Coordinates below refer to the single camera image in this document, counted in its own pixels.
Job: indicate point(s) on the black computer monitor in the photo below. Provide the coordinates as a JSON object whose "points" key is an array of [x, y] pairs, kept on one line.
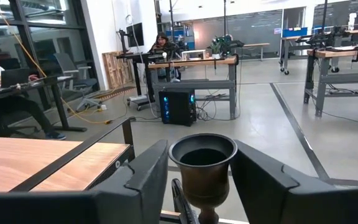
{"points": [[135, 35]]}

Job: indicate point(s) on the grey office chair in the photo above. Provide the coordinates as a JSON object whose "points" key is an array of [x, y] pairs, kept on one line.
{"points": [[65, 63]]}

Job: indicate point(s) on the black computer tower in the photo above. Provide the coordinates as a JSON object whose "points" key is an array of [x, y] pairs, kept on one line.
{"points": [[177, 107]]}

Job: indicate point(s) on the blue storage bin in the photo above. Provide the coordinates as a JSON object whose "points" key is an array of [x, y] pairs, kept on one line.
{"points": [[294, 32]]}

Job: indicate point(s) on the black office desk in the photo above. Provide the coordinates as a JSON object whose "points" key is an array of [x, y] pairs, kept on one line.
{"points": [[57, 102]]}

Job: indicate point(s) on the wooden pallet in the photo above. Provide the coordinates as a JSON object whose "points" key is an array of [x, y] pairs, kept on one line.
{"points": [[117, 70]]}

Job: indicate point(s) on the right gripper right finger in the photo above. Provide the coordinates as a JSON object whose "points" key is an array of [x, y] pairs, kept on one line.
{"points": [[275, 196]]}

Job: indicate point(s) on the small plant white pot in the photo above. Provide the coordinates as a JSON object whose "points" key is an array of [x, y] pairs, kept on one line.
{"points": [[215, 49]]}

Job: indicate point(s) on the wooden workbench grey frame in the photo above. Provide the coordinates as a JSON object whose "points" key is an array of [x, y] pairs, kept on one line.
{"points": [[346, 77], [286, 49], [197, 84]]}

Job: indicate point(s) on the tall black candlestick holder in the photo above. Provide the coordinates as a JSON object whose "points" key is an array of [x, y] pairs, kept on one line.
{"points": [[204, 186]]}

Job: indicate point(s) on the black robot arms on workbench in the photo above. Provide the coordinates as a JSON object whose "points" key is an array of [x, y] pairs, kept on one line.
{"points": [[322, 40]]}

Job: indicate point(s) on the wooden shelf riser black frame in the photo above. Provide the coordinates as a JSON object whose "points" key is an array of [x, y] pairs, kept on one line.
{"points": [[26, 161]]}

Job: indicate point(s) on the black laptop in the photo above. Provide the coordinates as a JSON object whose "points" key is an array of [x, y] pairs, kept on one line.
{"points": [[14, 77]]}

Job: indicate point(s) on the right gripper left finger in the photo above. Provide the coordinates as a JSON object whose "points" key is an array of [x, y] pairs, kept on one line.
{"points": [[135, 193]]}

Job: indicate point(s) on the white box frame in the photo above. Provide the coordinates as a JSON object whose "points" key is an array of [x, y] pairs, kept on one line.
{"points": [[194, 54]]}

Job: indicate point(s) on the black standing desk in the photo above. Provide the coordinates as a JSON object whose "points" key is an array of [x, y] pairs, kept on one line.
{"points": [[135, 56]]}

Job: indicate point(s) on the wooden bench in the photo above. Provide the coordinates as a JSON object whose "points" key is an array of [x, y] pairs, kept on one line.
{"points": [[256, 45]]}

